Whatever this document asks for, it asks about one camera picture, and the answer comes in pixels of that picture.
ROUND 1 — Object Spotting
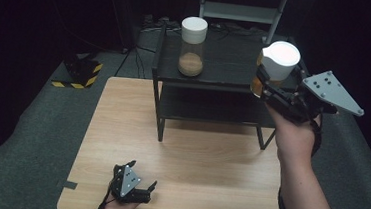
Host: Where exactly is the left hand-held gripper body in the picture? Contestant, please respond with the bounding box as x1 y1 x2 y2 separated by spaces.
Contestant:
109 163 154 206

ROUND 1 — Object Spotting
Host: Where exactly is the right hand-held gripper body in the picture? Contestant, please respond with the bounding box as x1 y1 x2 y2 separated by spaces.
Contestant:
261 66 368 131

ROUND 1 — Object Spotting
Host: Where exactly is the white cup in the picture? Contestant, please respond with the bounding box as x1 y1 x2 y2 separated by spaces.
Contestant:
249 39 303 101

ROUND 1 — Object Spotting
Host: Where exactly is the black metal shelf rack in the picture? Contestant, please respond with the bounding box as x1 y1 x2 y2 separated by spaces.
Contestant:
146 23 313 154

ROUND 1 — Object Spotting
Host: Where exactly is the glass jar with brown powder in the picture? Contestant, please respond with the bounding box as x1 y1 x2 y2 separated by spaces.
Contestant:
176 15 210 79

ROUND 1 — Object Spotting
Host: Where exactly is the person's right hand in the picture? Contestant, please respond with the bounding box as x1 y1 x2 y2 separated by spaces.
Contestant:
261 102 325 164

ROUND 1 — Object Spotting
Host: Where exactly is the grey tape strip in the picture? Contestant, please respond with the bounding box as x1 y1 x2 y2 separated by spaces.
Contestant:
60 179 79 191

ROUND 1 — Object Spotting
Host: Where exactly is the white metal stand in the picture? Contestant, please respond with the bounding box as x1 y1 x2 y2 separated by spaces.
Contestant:
197 0 290 46

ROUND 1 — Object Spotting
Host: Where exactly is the black yellow striped block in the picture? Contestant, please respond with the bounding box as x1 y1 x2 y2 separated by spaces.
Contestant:
50 54 105 92

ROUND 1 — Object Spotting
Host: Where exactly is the grey carpet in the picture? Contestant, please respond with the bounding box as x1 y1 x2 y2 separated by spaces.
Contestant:
0 13 371 209

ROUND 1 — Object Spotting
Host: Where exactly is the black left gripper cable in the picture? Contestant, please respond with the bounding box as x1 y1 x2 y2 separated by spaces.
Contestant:
95 177 117 209

